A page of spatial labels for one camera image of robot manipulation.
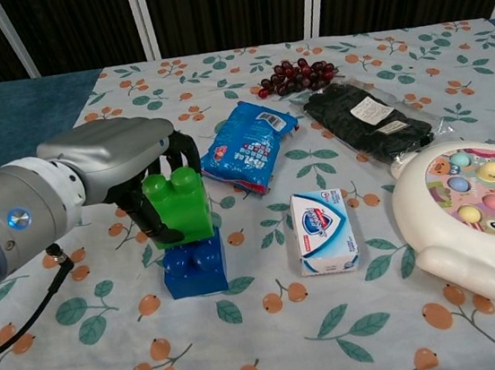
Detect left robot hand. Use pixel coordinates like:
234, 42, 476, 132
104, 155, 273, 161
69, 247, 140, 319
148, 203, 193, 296
33, 107, 218, 259

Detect green toy building block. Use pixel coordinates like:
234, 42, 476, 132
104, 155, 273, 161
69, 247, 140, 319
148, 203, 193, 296
139, 164, 217, 252

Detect blue snack bag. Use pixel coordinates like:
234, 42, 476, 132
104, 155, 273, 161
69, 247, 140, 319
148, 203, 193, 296
192, 94, 308, 203

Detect blue toy building block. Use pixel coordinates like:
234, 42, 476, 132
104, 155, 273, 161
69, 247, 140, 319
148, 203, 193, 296
158, 226, 231, 301

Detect dark red grape bunch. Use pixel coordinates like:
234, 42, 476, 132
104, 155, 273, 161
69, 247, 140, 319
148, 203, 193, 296
254, 53, 343, 100

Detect white soap box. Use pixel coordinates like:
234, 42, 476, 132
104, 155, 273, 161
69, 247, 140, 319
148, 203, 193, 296
288, 186, 362, 279

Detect floral patterned tablecloth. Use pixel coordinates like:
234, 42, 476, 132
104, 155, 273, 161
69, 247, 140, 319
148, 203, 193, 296
0, 15, 495, 370

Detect black gloves in plastic bag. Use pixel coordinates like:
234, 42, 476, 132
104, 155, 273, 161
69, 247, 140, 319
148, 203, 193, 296
289, 68, 460, 178

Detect white fishing game toy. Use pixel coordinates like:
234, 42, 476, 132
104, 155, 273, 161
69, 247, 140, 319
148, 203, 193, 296
385, 134, 495, 314

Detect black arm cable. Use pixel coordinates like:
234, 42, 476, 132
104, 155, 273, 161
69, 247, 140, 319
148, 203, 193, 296
0, 242, 86, 365

